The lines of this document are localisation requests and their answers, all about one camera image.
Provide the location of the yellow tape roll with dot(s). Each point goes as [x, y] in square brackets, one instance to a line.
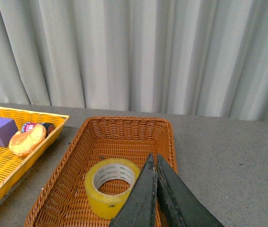
[104, 205]

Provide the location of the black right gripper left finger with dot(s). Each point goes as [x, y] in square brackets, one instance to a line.
[139, 210]

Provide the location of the grey curtain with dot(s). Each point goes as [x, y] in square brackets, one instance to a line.
[197, 57]

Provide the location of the purple foam cube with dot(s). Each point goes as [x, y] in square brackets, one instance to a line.
[8, 128]

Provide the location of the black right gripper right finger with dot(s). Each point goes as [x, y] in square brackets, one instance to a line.
[179, 205]

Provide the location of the yellow woven basket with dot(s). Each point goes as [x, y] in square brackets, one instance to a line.
[12, 168]

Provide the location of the red labelled can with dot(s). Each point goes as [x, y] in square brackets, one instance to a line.
[29, 126]

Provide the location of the brown wicker basket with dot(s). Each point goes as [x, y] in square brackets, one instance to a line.
[63, 201]

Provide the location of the golden bread roll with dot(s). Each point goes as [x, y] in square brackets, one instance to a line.
[22, 144]

